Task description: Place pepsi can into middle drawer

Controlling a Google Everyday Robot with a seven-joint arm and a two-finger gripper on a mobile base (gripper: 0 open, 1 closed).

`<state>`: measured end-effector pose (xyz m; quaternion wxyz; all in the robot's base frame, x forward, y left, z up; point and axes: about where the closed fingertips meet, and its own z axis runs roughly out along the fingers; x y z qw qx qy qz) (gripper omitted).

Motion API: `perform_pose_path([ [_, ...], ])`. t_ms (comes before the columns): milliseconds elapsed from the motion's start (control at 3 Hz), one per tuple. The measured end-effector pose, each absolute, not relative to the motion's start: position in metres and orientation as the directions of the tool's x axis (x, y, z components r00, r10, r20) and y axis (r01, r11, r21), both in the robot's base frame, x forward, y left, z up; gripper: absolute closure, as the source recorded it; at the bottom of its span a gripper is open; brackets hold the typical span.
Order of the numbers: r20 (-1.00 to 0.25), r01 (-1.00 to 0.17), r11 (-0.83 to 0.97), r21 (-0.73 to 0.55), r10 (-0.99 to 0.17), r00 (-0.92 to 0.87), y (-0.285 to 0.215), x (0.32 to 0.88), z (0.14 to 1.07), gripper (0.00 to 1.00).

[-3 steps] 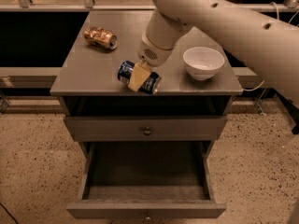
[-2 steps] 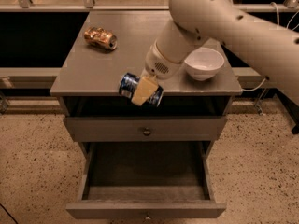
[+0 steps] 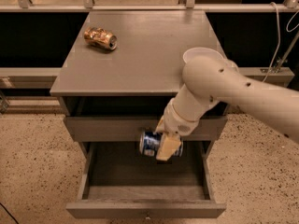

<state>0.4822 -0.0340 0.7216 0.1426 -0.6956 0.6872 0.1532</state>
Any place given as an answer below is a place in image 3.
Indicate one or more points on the metal railing bar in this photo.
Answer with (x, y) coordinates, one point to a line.
(210, 8)

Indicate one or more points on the blue pepsi can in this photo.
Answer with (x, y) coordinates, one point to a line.
(150, 142)

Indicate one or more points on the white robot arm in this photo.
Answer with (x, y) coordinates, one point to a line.
(208, 81)

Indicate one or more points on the white bowl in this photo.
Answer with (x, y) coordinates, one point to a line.
(201, 51)

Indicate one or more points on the grey wooden drawer cabinet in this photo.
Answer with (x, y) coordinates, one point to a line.
(142, 74)

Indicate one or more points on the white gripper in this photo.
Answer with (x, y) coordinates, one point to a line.
(177, 122)

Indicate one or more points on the closed grey top drawer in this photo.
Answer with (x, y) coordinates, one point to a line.
(123, 129)

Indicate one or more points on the open grey middle drawer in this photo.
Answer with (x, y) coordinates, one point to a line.
(119, 182)

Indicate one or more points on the gold crushed soda can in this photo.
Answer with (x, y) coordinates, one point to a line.
(100, 38)

